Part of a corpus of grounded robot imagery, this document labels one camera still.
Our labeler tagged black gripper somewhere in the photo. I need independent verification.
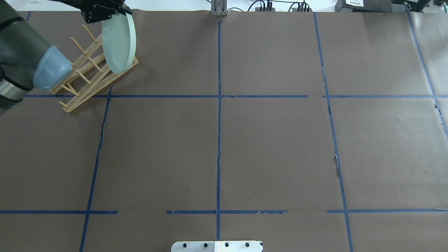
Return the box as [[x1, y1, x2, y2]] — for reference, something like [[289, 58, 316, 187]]
[[66, 0, 132, 24]]

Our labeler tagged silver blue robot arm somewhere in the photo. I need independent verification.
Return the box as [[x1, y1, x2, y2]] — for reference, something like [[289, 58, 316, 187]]
[[1, 0, 136, 114]]

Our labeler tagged white mounting plate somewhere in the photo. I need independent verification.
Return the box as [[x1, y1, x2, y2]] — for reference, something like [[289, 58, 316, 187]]
[[171, 240, 264, 252]]

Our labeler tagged wooden dish rack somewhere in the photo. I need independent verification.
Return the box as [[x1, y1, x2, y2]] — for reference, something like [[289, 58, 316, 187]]
[[49, 24, 123, 113]]

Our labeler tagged light green plate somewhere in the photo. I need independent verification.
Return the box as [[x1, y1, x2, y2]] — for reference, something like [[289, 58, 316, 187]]
[[102, 13, 137, 74]]

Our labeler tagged grey metal bracket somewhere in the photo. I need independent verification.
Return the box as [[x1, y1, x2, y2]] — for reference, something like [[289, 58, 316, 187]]
[[209, 0, 228, 16]]

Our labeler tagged black box with label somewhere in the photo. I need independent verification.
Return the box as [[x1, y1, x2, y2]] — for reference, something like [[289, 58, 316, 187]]
[[335, 0, 392, 13]]

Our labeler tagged brown paper table cover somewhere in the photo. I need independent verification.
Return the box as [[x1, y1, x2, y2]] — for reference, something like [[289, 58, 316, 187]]
[[1, 9, 447, 252]]

